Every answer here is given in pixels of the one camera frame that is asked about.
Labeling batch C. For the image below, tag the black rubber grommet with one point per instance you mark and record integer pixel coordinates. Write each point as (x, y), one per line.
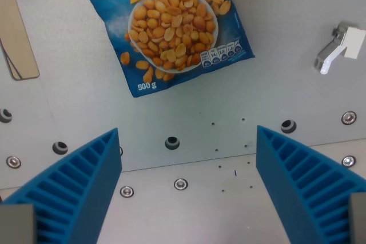
(172, 143)
(60, 147)
(288, 126)
(4, 115)

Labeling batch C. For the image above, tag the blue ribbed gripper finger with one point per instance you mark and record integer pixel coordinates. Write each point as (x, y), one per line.
(85, 187)
(288, 187)

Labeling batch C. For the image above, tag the white plastic block with tab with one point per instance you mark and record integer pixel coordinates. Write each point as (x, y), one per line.
(354, 42)

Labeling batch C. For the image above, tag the silver screw with washer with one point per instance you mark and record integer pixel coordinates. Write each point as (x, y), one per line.
(348, 161)
(349, 117)
(13, 161)
(126, 191)
(180, 184)

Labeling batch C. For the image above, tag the light wooden board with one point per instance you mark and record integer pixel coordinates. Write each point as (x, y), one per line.
(17, 32)

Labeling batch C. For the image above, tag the grey metal bracket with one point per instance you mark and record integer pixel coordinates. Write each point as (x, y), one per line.
(324, 54)

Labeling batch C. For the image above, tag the blue salted peanuts bag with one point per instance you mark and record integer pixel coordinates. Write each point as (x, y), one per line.
(171, 27)

